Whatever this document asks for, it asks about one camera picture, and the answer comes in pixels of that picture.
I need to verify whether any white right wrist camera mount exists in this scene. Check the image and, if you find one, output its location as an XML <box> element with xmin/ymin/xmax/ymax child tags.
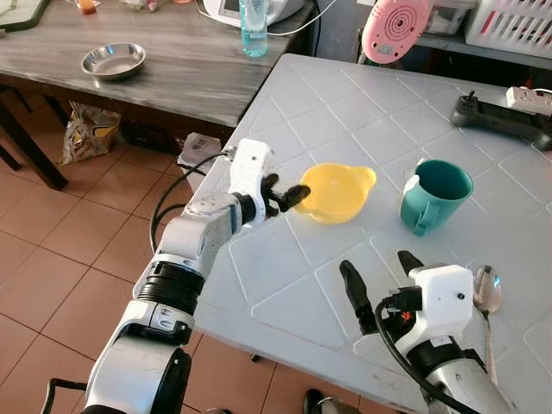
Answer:
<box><xmin>404</xmin><ymin>264</ymin><xmax>476</xmax><ymax>351</ymax></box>

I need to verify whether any grey wooden table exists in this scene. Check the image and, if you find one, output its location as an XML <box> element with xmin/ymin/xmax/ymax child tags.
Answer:
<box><xmin>0</xmin><ymin>0</ymin><xmax>322</xmax><ymax>192</ymax></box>

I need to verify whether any white appliance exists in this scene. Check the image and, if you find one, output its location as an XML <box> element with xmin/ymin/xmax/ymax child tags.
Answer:
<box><xmin>202</xmin><ymin>0</ymin><xmax>308</xmax><ymax>28</ymax></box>

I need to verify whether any white plastic basket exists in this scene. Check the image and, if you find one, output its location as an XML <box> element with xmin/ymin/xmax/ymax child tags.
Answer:
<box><xmin>466</xmin><ymin>0</ymin><xmax>552</xmax><ymax>60</ymax></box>

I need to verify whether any white power strip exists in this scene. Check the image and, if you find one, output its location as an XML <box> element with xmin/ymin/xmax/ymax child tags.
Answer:
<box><xmin>505</xmin><ymin>86</ymin><xmax>552</xmax><ymax>118</ymax></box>

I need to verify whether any black handheld controller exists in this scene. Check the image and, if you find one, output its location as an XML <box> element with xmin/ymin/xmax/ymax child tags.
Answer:
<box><xmin>450</xmin><ymin>90</ymin><xmax>552</xmax><ymax>153</ymax></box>

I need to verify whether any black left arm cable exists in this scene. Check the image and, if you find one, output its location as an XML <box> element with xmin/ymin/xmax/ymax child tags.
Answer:
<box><xmin>149</xmin><ymin>148</ymin><xmax>235</xmax><ymax>256</ymax></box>

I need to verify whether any dark green tray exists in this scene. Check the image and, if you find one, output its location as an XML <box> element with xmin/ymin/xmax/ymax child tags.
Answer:
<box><xmin>0</xmin><ymin>0</ymin><xmax>52</xmax><ymax>35</ymax></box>

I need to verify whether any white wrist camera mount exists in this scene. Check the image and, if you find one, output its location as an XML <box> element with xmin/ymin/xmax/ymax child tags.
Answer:
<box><xmin>404</xmin><ymin>264</ymin><xmax>476</xmax><ymax>351</ymax></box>
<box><xmin>228</xmin><ymin>138</ymin><xmax>276</xmax><ymax>227</ymax></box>

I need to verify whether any clear water bottle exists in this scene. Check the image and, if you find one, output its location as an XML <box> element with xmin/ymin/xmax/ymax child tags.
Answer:
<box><xmin>239</xmin><ymin>0</ymin><xmax>270</xmax><ymax>59</ymax></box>

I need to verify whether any steel bowl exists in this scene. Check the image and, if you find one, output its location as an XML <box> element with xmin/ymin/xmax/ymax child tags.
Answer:
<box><xmin>81</xmin><ymin>42</ymin><xmax>147</xmax><ymax>82</ymax></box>

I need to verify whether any metal spoon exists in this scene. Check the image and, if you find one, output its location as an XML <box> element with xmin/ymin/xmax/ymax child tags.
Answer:
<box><xmin>473</xmin><ymin>265</ymin><xmax>504</xmax><ymax>386</ymax></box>

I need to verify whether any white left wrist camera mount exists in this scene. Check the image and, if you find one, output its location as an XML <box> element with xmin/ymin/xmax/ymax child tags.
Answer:
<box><xmin>228</xmin><ymin>138</ymin><xmax>276</xmax><ymax>227</ymax></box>

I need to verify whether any printed snack bag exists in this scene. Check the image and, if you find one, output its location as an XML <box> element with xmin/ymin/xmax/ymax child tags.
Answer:
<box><xmin>60</xmin><ymin>102</ymin><xmax>122</xmax><ymax>166</ymax></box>

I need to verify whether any white cable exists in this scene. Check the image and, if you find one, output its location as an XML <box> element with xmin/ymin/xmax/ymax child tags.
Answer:
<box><xmin>267</xmin><ymin>0</ymin><xmax>339</xmax><ymax>38</ymax></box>

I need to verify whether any pink round device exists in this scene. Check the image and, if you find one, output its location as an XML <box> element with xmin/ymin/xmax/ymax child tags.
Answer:
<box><xmin>361</xmin><ymin>0</ymin><xmax>432</xmax><ymax>66</ymax></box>

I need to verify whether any yellow plastic bowl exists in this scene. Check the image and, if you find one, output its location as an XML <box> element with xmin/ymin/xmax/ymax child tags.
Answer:
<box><xmin>296</xmin><ymin>162</ymin><xmax>378</xmax><ymax>225</ymax></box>

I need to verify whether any teal plastic mug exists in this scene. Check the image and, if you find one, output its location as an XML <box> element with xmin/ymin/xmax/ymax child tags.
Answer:
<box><xmin>400</xmin><ymin>159</ymin><xmax>474</xmax><ymax>237</ymax></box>

